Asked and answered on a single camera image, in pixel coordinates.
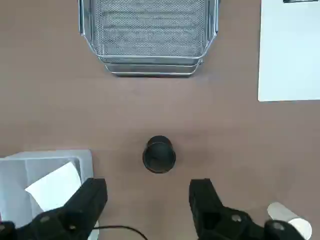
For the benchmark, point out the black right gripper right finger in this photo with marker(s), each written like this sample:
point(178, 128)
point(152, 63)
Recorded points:
point(207, 207)

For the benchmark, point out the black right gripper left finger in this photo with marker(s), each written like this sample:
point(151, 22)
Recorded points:
point(75, 215)

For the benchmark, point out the white A4 paper sheet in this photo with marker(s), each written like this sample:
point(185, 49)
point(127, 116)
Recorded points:
point(55, 185)

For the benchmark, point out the silver mesh file organizer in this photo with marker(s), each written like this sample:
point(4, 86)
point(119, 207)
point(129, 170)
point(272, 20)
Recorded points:
point(150, 32)

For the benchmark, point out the black mesh pen cup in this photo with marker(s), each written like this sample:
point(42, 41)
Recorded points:
point(159, 156)

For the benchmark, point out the translucent plastic bin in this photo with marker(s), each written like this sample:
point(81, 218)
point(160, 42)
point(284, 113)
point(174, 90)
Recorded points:
point(15, 175)

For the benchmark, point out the white paper cup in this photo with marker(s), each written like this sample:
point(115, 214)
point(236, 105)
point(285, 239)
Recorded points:
point(285, 212)

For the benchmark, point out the white clipboard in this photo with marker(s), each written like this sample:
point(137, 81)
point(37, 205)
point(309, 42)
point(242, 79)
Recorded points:
point(290, 55)

